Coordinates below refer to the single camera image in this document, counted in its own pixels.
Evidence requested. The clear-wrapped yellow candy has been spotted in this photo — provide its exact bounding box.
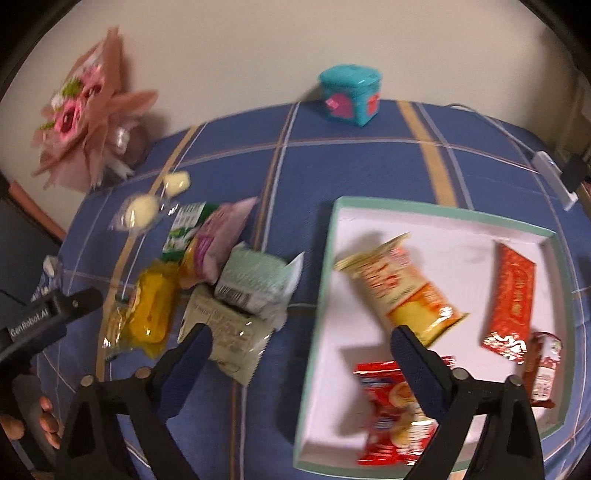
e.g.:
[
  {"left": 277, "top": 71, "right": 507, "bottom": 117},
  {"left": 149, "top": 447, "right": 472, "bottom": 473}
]
[
  {"left": 108, "top": 194, "right": 162, "bottom": 234},
  {"left": 164, "top": 171, "right": 192, "bottom": 199}
]

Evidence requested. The white power cable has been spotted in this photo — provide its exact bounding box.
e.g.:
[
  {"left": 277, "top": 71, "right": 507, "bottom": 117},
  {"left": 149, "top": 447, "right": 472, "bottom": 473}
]
[{"left": 448, "top": 104, "right": 536, "bottom": 158}]

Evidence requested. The blue and white packet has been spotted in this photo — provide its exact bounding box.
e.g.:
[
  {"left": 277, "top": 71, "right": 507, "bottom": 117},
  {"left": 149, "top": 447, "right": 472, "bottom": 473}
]
[{"left": 42, "top": 255, "right": 63, "bottom": 296}]

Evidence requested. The pink snack packet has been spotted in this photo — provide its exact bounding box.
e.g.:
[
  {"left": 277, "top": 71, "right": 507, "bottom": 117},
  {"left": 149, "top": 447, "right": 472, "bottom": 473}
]
[{"left": 179, "top": 198, "right": 259, "bottom": 289}]

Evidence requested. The green and white snack packet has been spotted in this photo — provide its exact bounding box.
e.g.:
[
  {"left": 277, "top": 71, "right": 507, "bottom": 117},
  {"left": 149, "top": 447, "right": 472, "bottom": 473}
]
[{"left": 161, "top": 202, "right": 220, "bottom": 261}]

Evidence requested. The red cookie snack packet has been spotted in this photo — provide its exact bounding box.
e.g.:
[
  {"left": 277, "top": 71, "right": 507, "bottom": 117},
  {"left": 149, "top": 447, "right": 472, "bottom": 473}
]
[{"left": 353, "top": 355, "right": 455, "bottom": 467}]

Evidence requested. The pale green snack packet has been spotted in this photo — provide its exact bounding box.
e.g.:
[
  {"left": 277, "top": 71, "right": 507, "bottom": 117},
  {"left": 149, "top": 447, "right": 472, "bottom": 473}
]
[{"left": 213, "top": 242, "right": 305, "bottom": 330}]

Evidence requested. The teal box with pink stickers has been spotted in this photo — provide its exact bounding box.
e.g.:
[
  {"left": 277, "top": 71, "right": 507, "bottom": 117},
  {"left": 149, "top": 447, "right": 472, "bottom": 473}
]
[{"left": 318, "top": 65, "right": 383, "bottom": 127}]

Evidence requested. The small red and white packet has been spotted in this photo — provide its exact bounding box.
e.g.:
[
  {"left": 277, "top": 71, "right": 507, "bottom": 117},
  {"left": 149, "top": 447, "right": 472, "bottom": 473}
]
[{"left": 524, "top": 331, "right": 564, "bottom": 409}]

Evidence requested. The white power strip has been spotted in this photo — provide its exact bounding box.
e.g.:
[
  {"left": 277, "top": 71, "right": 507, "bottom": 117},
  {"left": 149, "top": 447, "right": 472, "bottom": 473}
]
[{"left": 531, "top": 151, "right": 578, "bottom": 212}]

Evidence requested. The blue plaid cloth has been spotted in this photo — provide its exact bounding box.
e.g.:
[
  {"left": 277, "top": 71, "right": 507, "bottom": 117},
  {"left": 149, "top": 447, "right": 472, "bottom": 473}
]
[{"left": 34, "top": 99, "right": 591, "bottom": 480}]

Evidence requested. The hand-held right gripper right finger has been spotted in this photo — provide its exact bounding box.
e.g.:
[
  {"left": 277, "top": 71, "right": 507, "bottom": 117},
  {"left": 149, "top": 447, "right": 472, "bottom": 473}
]
[{"left": 390, "top": 325, "right": 548, "bottom": 480}]

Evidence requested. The black power adapter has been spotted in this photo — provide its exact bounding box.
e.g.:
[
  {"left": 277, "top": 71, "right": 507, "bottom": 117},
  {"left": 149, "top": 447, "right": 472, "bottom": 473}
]
[{"left": 561, "top": 154, "right": 588, "bottom": 195}]

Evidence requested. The person's left hand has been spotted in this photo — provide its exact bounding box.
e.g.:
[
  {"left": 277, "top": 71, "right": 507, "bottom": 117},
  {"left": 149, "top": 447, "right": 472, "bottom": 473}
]
[{"left": 0, "top": 396, "right": 63, "bottom": 450}]

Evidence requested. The cream snack packet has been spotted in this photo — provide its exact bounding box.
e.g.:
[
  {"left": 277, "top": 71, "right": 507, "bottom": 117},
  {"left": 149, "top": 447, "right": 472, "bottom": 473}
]
[{"left": 178, "top": 284, "right": 273, "bottom": 387}]

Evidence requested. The white tray with green rim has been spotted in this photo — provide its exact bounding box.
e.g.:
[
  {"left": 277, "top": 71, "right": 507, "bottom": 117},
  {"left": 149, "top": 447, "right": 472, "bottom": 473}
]
[{"left": 293, "top": 196, "right": 575, "bottom": 474}]

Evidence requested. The orange and yellow snack packet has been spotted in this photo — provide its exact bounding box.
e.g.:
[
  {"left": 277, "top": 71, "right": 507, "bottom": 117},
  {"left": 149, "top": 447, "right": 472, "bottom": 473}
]
[{"left": 333, "top": 232, "right": 469, "bottom": 349}]

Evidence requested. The long red snack packet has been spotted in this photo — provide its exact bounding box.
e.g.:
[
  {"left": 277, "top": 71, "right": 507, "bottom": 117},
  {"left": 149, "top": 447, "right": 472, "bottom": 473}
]
[{"left": 481, "top": 241, "right": 537, "bottom": 363}]

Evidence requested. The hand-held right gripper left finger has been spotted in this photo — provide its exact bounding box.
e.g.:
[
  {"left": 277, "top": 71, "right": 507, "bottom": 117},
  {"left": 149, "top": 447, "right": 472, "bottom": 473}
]
[{"left": 55, "top": 323, "right": 213, "bottom": 480}]

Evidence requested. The pink flower bouquet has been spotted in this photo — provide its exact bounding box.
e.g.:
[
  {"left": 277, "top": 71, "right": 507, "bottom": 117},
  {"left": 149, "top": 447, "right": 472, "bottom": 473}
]
[{"left": 30, "top": 28, "right": 160, "bottom": 192}]

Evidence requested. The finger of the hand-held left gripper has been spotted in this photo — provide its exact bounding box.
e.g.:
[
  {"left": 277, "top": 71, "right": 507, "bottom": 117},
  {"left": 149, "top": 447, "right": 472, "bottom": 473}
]
[{"left": 62, "top": 288, "right": 103, "bottom": 322}]

